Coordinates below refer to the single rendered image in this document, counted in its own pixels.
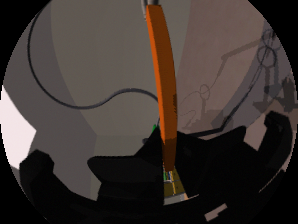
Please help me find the beige hoop with orange handle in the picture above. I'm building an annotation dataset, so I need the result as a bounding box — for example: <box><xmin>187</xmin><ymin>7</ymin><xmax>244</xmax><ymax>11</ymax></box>
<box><xmin>141</xmin><ymin>0</ymin><xmax>178</xmax><ymax>172</ymax></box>

